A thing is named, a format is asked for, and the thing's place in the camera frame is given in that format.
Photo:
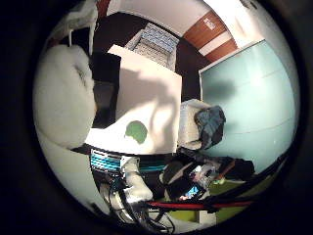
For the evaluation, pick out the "green broccoli plush toy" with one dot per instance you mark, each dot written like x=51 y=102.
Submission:
x=137 y=131

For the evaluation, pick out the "black fabric container box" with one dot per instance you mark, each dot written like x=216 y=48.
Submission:
x=104 y=89

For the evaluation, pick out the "teal drawer rack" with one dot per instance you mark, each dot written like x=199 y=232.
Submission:
x=106 y=161

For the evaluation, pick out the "black backpack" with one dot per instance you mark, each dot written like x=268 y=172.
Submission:
x=177 y=179

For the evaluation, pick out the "grey fabric chair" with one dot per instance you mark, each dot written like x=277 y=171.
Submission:
x=189 y=124

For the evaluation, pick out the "blue grey cloth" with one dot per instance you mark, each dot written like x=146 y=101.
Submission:
x=211 y=125

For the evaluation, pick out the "frosted glass board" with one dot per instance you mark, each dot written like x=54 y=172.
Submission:
x=251 y=104

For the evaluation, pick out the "brown wooden wall panel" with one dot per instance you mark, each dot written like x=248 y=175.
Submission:
x=212 y=36

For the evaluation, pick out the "small white wall sign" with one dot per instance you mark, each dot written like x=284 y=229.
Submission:
x=209 y=23

